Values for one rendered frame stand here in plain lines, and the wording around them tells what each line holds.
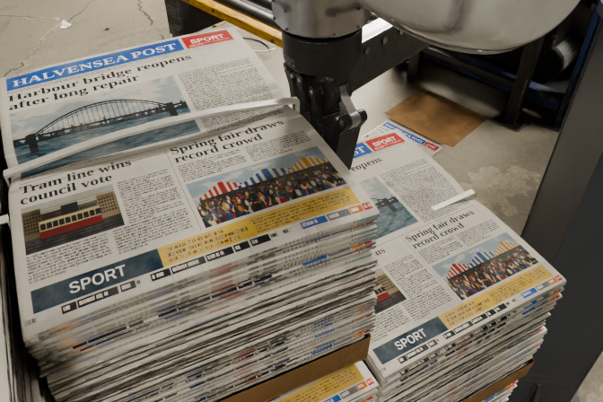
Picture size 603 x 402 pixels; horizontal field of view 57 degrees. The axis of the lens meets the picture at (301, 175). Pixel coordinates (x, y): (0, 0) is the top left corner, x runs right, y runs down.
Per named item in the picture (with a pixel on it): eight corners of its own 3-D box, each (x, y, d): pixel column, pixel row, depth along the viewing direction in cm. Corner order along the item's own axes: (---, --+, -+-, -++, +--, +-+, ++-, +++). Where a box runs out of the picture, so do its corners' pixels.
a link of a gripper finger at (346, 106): (337, 57, 54) (369, 83, 50) (338, 103, 57) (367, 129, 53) (316, 65, 53) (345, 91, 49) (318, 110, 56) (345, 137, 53)
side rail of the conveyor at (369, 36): (320, 114, 124) (321, 65, 116) (302, 104, 126) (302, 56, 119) (577, -45, 197) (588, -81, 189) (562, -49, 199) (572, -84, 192)
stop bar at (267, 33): (292, 55, 119) (292, 47, 118) (170, -4, 142) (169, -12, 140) (303, 49, 121) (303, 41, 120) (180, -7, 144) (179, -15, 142)
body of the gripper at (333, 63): (265, 13, 53) (271, 94, 59) (308, 51, 47) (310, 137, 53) (333, -6, 55) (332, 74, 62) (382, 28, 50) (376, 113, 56)
